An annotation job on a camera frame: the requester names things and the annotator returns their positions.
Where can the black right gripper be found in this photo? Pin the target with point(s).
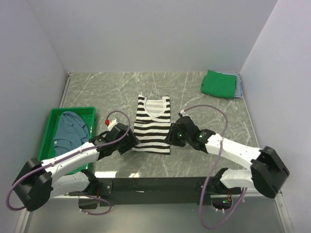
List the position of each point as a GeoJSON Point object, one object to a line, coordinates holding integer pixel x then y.
{"type": "Point", "coordinates": [172, 139]}

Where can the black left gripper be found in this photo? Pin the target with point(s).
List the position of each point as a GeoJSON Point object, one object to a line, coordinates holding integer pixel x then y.
{"type": "Point", "coordinates": [131, 141]}

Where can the black white striped garment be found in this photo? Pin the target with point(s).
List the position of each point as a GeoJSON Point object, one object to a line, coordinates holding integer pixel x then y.
{"type": "Point", "coordinates": [152, 125]}

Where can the green garment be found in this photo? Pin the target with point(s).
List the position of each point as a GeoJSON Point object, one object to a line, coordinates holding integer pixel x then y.
{"type": "Point", "coordinates": [219, 85]}

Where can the blue white striped tank top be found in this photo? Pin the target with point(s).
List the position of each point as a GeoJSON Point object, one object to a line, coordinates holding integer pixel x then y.
{"type": "Point", "coordinates": [238, 89]}

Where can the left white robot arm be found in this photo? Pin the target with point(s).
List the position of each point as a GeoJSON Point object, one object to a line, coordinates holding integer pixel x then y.
{"type": "Point", "coordinates": [39, 181]}

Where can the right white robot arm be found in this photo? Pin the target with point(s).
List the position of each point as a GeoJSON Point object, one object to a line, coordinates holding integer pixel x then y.
{"type": "Point", "coordinates": [262, 169]}

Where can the grey blue garment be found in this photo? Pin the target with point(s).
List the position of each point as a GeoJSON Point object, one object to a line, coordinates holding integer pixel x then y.
{"type": "Point", "coordinates": [71, 133]}

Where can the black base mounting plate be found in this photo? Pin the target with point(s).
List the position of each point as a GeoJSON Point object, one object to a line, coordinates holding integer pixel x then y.
{"type": "Point", "coordinates": [174, 190]}

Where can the green plastic basket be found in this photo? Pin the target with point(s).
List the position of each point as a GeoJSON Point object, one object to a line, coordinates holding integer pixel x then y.
{"type": "Point", "coordinates": [86, 113]}

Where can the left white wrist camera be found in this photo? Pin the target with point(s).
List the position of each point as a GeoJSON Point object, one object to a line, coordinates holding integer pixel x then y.
{"type": "Point", "coordinates": [111, 123]}

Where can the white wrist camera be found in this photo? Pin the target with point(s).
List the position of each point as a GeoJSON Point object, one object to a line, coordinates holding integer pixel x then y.
{"type": "Point", "coordinates": [182, 113]}
{"type": "Point", "coordinates": [111, 123]}

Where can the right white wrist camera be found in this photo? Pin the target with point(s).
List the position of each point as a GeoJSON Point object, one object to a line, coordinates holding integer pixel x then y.
{"type": "Point", "coordinates": [182, 113]}

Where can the aluminium frame rail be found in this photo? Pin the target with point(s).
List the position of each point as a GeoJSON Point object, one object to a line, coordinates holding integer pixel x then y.
{"type": "Point", "coordinates": [61, 215]}

